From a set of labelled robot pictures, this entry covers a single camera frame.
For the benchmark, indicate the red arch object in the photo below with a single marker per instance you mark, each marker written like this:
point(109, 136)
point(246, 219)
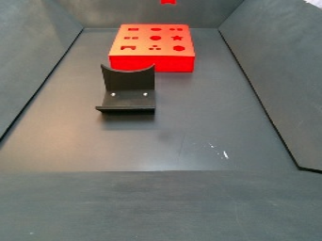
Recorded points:
point(172, 2)

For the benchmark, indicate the black curved holder stand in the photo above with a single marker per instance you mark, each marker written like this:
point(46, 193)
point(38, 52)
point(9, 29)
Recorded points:
point(130, 90)

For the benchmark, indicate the red shape sorter box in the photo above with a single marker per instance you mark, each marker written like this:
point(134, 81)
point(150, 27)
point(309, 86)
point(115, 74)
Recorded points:
point(162, 45)

